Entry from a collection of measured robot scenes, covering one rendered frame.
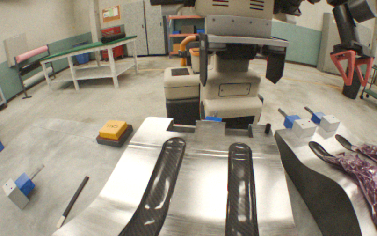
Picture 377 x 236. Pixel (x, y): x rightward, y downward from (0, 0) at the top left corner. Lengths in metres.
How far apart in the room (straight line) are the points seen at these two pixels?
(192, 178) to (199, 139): 0.08
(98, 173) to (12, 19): 6.79
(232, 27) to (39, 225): 0.70
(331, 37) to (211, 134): 5.80
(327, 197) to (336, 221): 0.05
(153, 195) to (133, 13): 5.97
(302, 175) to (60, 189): 0.51
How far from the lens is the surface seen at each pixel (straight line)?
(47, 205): 0.43
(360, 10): 0.48
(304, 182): 0.36
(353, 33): 0.49
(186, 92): 0.86
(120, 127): 0.46
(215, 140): 0.29
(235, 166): 0.26
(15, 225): 0.48
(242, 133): 0.35
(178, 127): 0.35
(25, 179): 0.47
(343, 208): 0.30
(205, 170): 0.25
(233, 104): 0.61
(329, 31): 5.93
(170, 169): 0.26
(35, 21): 7.37
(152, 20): 5.74
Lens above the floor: 1.07
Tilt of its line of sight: 32 degrees down
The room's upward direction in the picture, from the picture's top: 2 degrees counter-clockwise
